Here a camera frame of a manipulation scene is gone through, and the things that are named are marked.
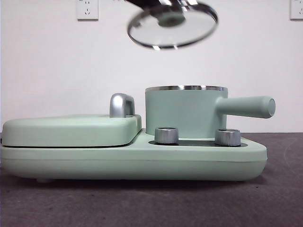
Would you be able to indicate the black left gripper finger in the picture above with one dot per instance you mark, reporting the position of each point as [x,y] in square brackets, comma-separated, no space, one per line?
[140,2]

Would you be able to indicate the glass lid with green knob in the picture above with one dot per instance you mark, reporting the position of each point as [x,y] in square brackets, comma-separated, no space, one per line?
[170,20]

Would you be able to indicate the silver control knob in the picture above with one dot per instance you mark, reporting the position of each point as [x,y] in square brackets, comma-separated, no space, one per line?
[227,137]
[165,136]

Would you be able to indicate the mint green breakfast maker base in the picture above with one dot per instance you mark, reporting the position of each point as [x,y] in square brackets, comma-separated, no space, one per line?
[71,163]

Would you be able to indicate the white wall socket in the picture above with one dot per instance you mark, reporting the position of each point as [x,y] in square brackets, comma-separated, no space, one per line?
[87,9]
[297,9]

